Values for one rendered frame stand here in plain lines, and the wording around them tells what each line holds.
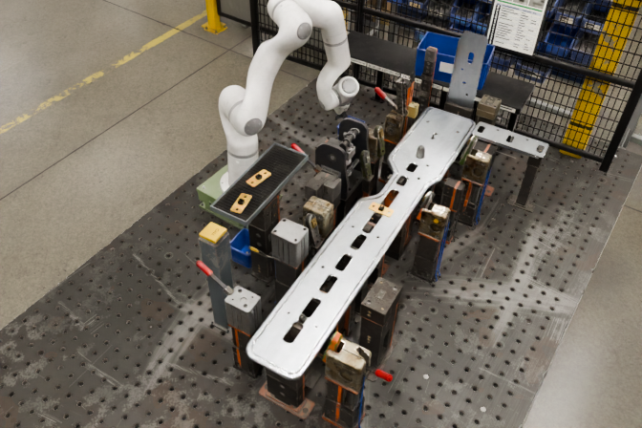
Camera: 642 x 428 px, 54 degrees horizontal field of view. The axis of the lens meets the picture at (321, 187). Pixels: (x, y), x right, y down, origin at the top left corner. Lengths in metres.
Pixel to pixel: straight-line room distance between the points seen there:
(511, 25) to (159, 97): 2.60
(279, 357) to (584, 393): 1.70
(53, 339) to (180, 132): 2.15
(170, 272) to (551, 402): 1.73
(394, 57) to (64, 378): 1.87
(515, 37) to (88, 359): 2.07
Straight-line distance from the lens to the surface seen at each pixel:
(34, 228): 3.79
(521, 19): 2.79
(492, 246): 2.56
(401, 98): 2.46
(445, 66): 2.76
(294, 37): 2.15
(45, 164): 4.19
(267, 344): 1.84
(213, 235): 1.89
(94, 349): 2.30
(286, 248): 1.96
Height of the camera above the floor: 2.54
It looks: 43 degrees down
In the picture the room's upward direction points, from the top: 1 degrees clockwise
